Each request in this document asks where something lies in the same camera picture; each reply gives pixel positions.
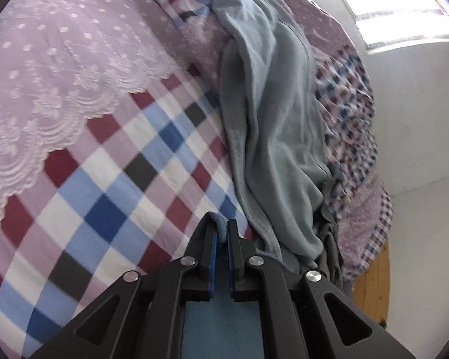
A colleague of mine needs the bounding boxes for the dark teal sweater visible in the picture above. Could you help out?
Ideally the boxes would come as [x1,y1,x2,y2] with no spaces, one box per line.
[181,212,264,359]

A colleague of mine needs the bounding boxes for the olive green garment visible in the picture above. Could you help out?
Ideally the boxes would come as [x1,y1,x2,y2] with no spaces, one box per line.
[313,179,344,291]

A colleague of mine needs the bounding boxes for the wooden headboard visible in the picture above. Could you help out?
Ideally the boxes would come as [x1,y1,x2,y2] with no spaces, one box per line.
[354,243,390,326]

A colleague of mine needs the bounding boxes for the plaid folded quilt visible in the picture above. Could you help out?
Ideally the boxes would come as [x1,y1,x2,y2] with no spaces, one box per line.
[155,0,393,281]

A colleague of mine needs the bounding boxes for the plaid bed sheet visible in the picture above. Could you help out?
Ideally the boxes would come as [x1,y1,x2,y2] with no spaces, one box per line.
[0,0,250,358]

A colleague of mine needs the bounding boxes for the grey trousers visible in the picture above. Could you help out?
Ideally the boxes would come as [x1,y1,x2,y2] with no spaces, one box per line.
[212,0,331,273]

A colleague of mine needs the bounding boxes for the window with curtain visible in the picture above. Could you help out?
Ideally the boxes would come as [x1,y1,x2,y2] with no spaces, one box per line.
[342,0,449,51]

